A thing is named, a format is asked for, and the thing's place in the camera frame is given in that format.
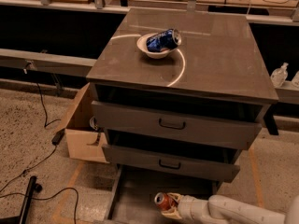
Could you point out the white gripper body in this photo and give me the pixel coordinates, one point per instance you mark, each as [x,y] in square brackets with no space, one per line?
[188,208]

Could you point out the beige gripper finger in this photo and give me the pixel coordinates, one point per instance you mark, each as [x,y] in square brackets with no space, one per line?
[172,213]
[175,196]

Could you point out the red coke can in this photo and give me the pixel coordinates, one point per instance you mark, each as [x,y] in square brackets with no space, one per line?
[165,201]

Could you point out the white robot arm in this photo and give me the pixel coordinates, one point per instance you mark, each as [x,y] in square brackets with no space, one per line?
[219,209]

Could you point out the grey middle drawer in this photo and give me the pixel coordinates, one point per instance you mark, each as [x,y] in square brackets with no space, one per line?
[210,170]

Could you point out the open grey bottom drawer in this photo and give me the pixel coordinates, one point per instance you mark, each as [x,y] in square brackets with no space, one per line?
[134,190]

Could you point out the dark grey drawer cabinet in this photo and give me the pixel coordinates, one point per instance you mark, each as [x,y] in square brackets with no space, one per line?
[217,71]

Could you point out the grey top drawer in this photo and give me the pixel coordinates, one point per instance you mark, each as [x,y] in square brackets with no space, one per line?
[176,126]

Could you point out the blue pepsi can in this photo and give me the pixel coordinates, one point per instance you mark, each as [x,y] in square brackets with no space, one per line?
[168,39]

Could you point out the open cardboard box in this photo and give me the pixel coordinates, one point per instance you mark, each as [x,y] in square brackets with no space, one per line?
[83,141]

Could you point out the black power adapter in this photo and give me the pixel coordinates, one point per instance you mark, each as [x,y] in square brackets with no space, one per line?
[57,137]

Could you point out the black metal stand base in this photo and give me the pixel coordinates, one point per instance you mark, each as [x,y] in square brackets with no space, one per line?
[32,188]

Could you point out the clear plastic bottle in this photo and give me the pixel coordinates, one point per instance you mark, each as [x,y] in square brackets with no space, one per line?
[279,75]

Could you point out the white ceramic bowl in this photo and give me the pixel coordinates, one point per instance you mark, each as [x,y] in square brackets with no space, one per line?
[142,45]

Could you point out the grey metal rail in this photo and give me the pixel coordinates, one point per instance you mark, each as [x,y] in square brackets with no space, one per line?
[44,62]

